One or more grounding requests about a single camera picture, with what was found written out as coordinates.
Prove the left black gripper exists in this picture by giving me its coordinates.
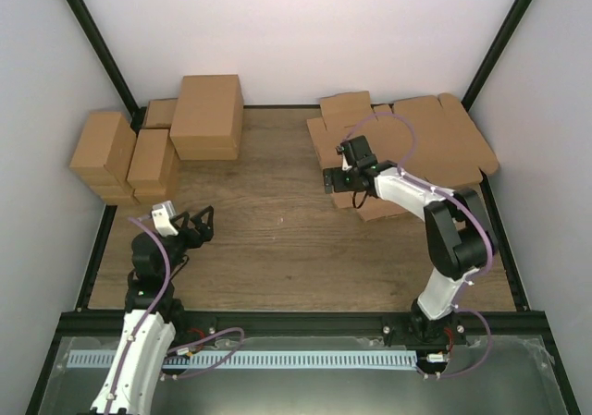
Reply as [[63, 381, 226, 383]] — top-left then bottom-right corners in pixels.
[[162, 207, 216, 279]]

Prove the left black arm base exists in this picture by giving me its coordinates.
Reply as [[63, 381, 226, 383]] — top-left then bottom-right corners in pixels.
[[171, 311, 217, 347]]

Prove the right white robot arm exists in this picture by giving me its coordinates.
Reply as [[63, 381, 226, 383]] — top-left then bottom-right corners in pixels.
[[323, 162, 498, 344]]

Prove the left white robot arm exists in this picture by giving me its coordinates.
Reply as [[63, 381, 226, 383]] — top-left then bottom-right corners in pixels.
[[89, 201, 214, 414]]

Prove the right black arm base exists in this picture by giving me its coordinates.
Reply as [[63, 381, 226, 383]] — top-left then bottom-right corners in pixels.
[[380, 312, 466, 349]]

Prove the middle folded cardboard box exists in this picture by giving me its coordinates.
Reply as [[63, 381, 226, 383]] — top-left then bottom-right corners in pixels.
[[127, 128, 179, 204]]

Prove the large folded cardboard box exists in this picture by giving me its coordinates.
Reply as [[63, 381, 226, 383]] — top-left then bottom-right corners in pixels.
[[169, 75, 244, 161]]

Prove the left folded cardboard box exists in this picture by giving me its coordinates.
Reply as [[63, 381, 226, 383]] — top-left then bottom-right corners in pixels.
[[69, 111, 136, 205]]

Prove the rear small cardboard box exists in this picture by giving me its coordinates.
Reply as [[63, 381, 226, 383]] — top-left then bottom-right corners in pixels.
[[142, 98, 177, 129]]

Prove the stack of flat cardboard blanks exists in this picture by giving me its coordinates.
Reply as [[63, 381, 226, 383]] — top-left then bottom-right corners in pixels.
[[305, 91, 500, 223]]

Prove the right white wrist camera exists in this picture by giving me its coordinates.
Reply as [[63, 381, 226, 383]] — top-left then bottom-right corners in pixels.
[[336, 143, 352, 172]]

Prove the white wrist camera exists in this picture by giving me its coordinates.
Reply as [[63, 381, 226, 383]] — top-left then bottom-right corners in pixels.
[[151, 201, 179, 238], [336, 143, 352, 172]]

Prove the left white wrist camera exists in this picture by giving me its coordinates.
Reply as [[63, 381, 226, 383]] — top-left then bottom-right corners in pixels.
[[151, 201, 179, 238]]

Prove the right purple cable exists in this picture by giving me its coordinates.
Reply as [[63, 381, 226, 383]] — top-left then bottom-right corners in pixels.
[[341, 112, 494, 381]]

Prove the black aluminium frame rail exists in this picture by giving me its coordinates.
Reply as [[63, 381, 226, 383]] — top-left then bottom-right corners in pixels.
[[55, 310, 550, 337]]

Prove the light blue slotted cable duct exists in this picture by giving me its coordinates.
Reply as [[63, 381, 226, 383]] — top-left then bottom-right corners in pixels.
[[67, 349, 418, 370]]

